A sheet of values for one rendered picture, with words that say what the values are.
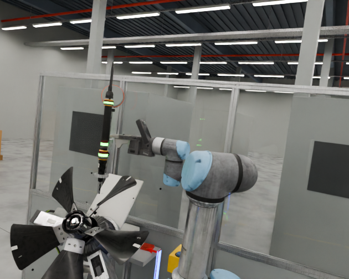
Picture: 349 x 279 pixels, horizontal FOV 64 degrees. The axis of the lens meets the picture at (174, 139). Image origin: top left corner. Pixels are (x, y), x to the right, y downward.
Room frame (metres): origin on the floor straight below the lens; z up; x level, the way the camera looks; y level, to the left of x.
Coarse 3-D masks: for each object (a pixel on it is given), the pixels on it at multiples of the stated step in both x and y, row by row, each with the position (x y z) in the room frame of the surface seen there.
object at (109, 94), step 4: (108, 88) 1.32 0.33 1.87; (108, 92) 1.30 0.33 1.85; (112, 92) 1.32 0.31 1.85; (108, 96) 1.30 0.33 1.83; (112, 96) 1.32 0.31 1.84; (100, 160) 1.30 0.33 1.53; (100, 164) 1.30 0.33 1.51; (104, 164) 1.31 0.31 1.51; (100, 168) 1.30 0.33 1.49; (104, 168) 1.31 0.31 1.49; (100, 172) 1.30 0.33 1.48; (104, 172) 1.32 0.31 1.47; (100, 180) 1.31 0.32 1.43
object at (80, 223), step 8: (72, 216) 1.33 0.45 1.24; (80, 216) 1.33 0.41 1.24; (88, 216) 1.37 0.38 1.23; (64, 224) 1.31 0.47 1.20; (72, 224) 1.31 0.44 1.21; (80, 224) 1.29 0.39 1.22; (88, 224) 1.33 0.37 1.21; (96, 224) 1.39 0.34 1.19; (72, 232) 1.27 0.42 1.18; (80, 232) 1.29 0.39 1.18; (88, 240) 1.34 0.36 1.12
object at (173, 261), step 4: (176, 248) 1.48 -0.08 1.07; (180, 248) 1.49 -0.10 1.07; (172, 252) 1.43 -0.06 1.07; (176, 252) 1.43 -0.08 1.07; (172, 256) 1.39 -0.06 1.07; (176, 256) 1.39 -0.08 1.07; (168, 260) 1.40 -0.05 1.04; (172, 260) 1.39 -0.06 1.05; (176, 260) 1.38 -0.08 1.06; (168, 264) 1.39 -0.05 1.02; (172, 264) 1.39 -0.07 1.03; (176, 264) 1.38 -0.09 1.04; (168, 268) 1.39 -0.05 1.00; (172, 268) 1.39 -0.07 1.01
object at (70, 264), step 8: (64, 256) 1.23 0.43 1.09; (72, 256) 1.25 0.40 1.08; (80, 256) 1.27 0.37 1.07; (56, 264) 1.20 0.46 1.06; (64, 264) 1.21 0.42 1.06; (72, 264) 1.23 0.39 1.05; (80, 264) 1.25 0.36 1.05; (48, 272) 1.17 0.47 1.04; (56, 272) 1.18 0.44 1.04; (64, 272) 1.19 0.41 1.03; (72, 272) 1.21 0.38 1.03; (80, 272) 1.23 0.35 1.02
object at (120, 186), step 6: (120, 180) 1.55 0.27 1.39; (126, 180) 1.48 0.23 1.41; (132, 180) 1.44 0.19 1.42; (120, 186) 1.45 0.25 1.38; (126, 186) 1.41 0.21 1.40; (132, 186) 1.39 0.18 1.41; (114, 192) 1.41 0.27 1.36; (120, 192) 1.38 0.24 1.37; (108, 198) 1.38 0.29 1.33; (96, 204) 1.44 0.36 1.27
